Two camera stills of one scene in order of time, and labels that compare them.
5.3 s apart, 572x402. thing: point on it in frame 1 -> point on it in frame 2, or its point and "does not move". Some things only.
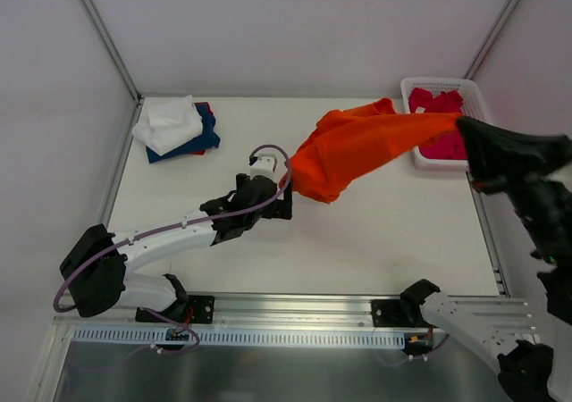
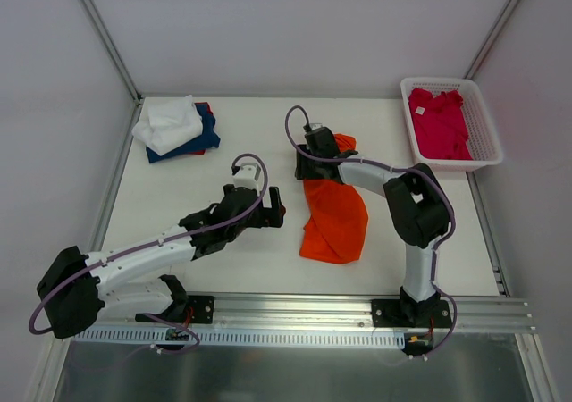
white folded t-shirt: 167,123 does not move
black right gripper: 499,170 -> 306,167
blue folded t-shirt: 208,139 does not move
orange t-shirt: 350,146 -> 337,221
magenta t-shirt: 449,146 does not move
